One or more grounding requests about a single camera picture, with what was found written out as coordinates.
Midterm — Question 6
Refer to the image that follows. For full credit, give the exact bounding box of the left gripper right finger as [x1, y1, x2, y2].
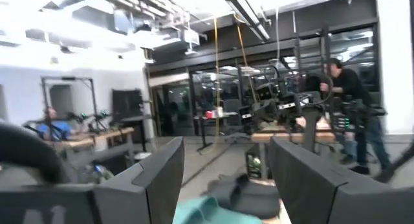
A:
[269, 135, 414, 224]

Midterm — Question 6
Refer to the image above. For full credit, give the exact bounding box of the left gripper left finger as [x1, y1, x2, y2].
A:
[93, 135, 186, 224]

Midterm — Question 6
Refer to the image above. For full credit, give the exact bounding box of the black rubber slide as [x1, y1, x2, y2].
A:
[206, 174, 282, 220]

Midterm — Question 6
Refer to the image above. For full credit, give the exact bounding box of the teal rubber slide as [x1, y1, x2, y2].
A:
[173, 195, 263, 224]

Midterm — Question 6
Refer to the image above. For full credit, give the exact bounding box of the wooden background table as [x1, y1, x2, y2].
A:
[45, 126, 136, 168]
[251, 131, 338, 179]

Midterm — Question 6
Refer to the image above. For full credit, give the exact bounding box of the black monitor screen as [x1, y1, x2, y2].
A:
[111, 89, 144, 122]

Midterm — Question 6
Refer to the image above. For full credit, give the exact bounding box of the person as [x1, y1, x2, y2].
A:
[318, 57, 395, 173]
[34, 106, 74, 142]

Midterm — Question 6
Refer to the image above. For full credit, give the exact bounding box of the ceiling light strip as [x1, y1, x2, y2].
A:
[219, 0, 272, 42]

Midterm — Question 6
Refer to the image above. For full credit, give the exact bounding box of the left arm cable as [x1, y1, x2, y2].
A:
[0, 122, 71, 186]

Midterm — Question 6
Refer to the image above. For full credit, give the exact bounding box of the black background rig frame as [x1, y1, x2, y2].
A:
[40, 76, 98, 121]

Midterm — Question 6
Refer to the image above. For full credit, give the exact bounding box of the yellow hanging cord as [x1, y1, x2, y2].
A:
[212, 16, 222, 147]
[235, 21, 258, 104]

